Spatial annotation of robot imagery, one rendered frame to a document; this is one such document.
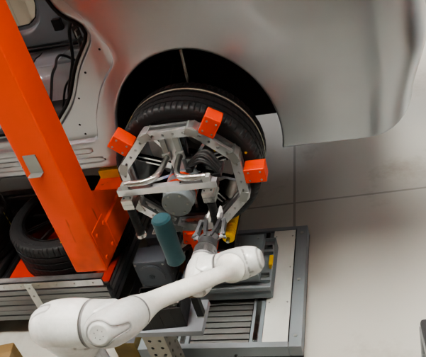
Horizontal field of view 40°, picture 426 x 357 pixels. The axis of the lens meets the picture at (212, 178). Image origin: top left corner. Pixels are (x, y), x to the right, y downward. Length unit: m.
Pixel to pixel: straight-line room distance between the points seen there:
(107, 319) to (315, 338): 1.52
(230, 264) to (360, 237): 1.51
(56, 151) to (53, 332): 0.98
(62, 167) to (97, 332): 1.07
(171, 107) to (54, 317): 1.11
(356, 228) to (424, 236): 0.37
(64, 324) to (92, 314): 0.10
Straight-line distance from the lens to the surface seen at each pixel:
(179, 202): 2.41
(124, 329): 1.58
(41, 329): 1.70
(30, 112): 2.35
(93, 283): 3.00
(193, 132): 2.37
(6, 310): 3.41
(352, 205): 3.56
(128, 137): 2.52
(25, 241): 3.25
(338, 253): 3.27
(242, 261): 1.97
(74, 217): 2.60
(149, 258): 2.92
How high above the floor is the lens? 2.24
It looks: 34 degrees down
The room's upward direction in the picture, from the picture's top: 17 degrees counter-clockwise
